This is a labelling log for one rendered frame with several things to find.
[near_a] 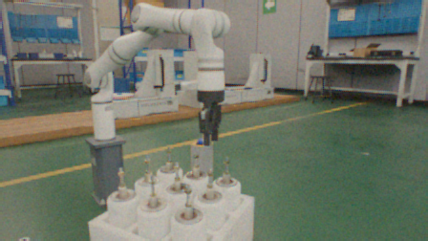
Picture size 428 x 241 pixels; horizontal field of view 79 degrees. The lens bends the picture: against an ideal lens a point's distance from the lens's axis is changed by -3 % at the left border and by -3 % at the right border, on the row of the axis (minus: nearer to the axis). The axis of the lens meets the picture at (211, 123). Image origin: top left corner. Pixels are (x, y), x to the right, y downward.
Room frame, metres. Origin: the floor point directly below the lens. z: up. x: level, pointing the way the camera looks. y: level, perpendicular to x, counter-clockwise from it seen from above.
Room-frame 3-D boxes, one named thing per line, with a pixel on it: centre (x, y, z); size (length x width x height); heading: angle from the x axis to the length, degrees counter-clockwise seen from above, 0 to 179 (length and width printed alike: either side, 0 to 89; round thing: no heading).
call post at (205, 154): (1.08, 0.04, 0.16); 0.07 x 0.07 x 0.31; 62
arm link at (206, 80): (0.74, 0.02, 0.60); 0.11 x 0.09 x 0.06; 73
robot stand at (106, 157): (1.20, 0.49, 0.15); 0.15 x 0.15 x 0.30; 40
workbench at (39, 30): (5.56, 3.27, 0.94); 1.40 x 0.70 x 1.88; 130
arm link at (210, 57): (0.73, 0.01, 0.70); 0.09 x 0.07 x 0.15; 133
